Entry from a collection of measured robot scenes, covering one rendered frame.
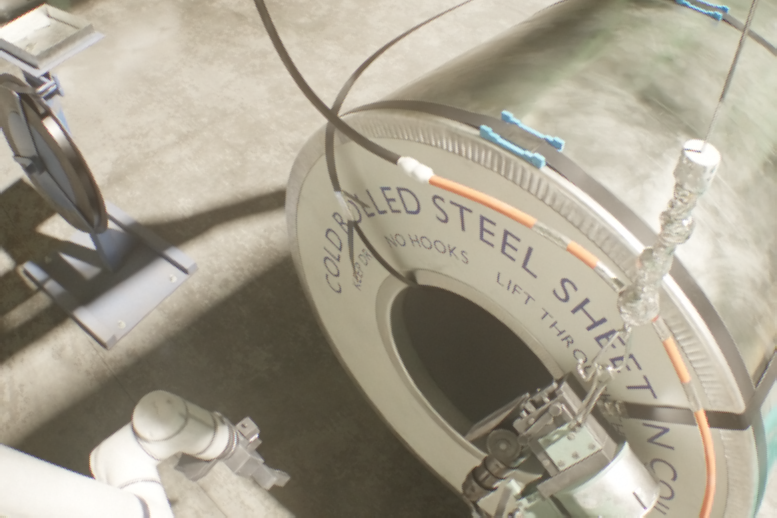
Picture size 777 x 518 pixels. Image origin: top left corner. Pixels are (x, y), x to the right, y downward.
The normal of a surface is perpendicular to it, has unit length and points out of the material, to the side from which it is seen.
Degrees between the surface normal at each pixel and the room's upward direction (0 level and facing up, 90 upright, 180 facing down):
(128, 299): 0
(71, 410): 0
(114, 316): 0
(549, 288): 90
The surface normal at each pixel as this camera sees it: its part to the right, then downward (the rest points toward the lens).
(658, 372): -0.72, 0.50
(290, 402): -0.02, -0.70
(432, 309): 0.65, 0.25
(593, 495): -0.33, 0.02
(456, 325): 0.54, -0.04
